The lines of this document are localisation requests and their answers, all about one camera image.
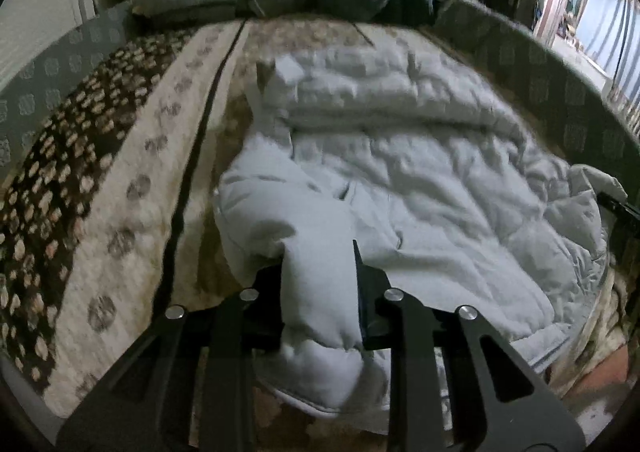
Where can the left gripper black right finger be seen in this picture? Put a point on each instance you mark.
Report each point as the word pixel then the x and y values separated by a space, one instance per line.
pixel 455 383

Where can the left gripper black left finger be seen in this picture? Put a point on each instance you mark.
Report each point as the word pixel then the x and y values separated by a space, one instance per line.
pixel 186 384

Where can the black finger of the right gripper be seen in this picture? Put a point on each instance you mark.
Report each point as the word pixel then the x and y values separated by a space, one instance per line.
pixel 625 232

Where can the light grey puffer jacket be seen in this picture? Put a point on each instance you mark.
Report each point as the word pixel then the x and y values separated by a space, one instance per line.
pixel 409 162

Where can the floral patterned bed blanket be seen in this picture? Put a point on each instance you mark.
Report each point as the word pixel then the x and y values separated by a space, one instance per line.
pixel 114 202

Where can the white low cabinet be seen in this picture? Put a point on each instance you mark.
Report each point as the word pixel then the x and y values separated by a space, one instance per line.
pixel 583 65

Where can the white wardrobe sliding door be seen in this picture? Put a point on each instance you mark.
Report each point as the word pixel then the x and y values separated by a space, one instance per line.
pixel 30 26

